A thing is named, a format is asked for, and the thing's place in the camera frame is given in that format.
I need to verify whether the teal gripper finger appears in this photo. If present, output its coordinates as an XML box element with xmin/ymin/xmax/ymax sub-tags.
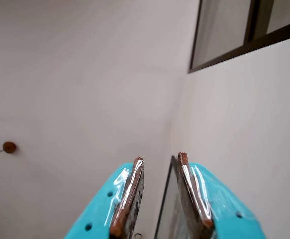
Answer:
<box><xmin>64</xmin><ymin>157</ymin><xmax>145</xmax><ymax>239</ymax></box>
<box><xmin>177</xmin><ymin>151</ymin><xmax>267</xmax><ymax>239</ymax></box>

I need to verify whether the dark framed window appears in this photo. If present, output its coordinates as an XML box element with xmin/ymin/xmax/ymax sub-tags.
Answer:
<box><xmin>188</xmin><ymin>0</ymin><xmax>290</xmax><ymax>74</ymax></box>

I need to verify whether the black framed picture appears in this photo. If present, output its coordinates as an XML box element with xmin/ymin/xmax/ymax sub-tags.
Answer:
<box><xmin>154</xmin><ymin>155</ymin><xmax>193</xmax><ymax>239</ymax></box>

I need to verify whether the wooden ceiling rose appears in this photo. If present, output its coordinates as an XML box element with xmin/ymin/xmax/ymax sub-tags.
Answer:
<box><xmin>2</xmin><ymin>141</ymin><xmax>17</xmax><ymax>153</ymax></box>

